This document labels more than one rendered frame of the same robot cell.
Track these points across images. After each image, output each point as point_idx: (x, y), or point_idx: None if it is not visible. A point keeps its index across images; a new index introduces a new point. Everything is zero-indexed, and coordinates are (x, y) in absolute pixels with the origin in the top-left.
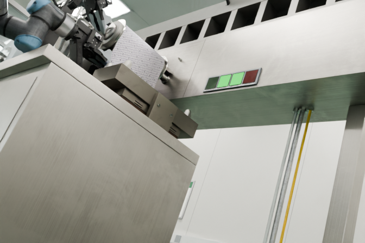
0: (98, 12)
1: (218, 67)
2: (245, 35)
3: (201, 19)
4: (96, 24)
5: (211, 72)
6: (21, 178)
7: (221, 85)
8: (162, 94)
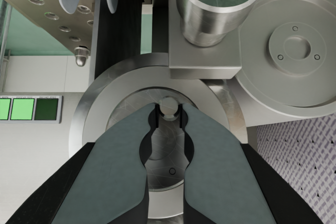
0: (59, 205)
1: (46, 142)
2: (1, 203)
3: None
4: (184, 133)
5: (58, 135)
6: None
7: (25, 101)
8: (6, 1)
